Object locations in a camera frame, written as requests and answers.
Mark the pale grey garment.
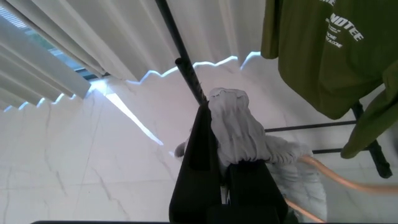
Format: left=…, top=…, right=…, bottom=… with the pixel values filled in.
left=174, top=87, right=328, bottom=223

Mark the window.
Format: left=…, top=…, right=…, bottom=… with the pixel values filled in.
left=0, top=4, right=111, bottom=82

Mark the pink clothes hanger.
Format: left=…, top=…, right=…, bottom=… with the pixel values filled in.
left=283, top=154, right=398, bottom=223

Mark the green shirt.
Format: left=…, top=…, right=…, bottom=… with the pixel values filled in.
left=260, top=0, right=398, bottom=160

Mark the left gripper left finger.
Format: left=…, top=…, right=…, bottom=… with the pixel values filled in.
left=169, top=101, right=225, bottom=223

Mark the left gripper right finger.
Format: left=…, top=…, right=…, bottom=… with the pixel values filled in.
left=224, top=159, right=289, bottom=223

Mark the black clothes rack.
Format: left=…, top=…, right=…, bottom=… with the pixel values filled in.
left=154, top=0, right=394, bottom=180

